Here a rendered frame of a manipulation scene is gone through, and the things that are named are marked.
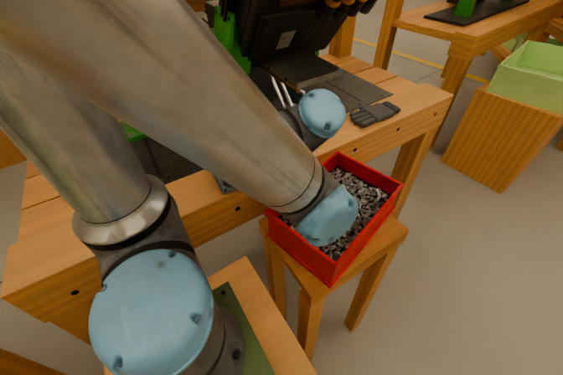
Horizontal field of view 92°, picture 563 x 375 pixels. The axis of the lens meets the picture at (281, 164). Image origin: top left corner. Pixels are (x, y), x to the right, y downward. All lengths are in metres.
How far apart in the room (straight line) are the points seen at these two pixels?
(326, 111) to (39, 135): 0.32
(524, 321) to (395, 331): 0.63
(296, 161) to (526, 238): 2.05
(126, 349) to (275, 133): 0.24
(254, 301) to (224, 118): 0.52
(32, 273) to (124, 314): 0.49
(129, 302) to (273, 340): 0.34
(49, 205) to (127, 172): 0.65
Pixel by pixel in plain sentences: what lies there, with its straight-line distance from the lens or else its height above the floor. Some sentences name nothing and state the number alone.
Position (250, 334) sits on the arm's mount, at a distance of 0.54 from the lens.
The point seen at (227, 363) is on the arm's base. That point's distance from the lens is 0.47.
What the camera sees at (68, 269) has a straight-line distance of 0.78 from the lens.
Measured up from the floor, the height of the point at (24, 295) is 0.88.
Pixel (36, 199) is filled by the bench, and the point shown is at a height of 0.88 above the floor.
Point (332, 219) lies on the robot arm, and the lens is 0.29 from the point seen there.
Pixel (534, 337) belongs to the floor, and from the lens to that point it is 1.87.
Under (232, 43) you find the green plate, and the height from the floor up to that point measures 1.20.
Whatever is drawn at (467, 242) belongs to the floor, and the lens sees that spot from 2.00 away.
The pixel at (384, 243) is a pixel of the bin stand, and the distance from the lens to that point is 0.80.
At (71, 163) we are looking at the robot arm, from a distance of 0.32.
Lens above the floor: 1.45
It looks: 42 degrees down
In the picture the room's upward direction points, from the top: 2 degrees counter-clockwise
